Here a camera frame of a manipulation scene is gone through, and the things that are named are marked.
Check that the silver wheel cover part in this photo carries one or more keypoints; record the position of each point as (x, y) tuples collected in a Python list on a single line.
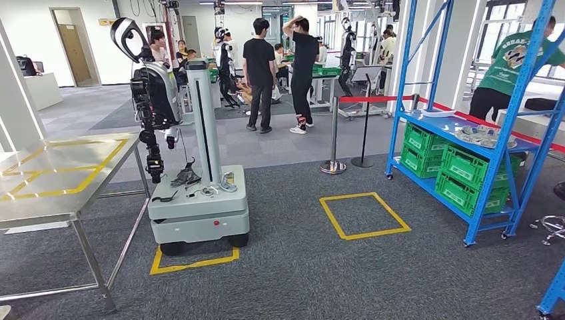
[(481, 136)]

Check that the white table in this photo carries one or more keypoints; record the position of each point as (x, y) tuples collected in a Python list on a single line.
[(324, 88)]

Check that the black caster wheel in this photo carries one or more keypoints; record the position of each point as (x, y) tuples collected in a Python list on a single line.
[(238, 240), (172, 248)]

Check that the grey lift column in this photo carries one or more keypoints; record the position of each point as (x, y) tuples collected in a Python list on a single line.
[(205, 110)]

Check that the person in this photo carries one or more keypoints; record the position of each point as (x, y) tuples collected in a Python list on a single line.
[(181, 55), (259, 66), (387, 50), (158, 48), (507, 62), (279, 59), (302, 66), (191, 54), (322, 52)]

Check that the black detached robot hand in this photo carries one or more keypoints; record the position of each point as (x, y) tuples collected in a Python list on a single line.
[(185, 176)]

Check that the green plastic crate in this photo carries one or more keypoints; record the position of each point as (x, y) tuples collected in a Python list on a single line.
[(329, 70), (423, 138), (463, 165), (419, 162), (459, 194)]

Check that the red barrier tape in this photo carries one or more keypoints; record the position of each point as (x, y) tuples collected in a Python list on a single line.
[(543, 142), (375, 99)]

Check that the black and white humanoid robot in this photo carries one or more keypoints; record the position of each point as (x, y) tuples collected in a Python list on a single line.
[(225, 62), (347, 53)]

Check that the black curved tool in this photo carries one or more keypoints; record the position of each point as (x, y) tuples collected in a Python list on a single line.
[(163, 198)]

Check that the brown door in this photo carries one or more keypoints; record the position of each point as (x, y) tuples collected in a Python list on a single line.
[(75, 53)]

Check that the small steel table yellow tape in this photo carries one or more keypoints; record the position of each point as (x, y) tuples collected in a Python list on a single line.
[(44, 207)]

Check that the white counter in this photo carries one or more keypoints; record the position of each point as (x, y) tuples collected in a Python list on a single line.
[(44, 90)]

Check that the white desk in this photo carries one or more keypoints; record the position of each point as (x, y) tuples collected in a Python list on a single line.
[(543, 123)]

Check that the black bag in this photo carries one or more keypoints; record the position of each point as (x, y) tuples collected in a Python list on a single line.
[(25, 66)]

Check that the chrome chair base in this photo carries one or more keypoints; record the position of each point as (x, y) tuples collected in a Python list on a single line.
[(552, 225)]

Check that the chrome stanchion post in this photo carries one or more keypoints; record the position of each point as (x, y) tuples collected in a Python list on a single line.
[(334, 132)]

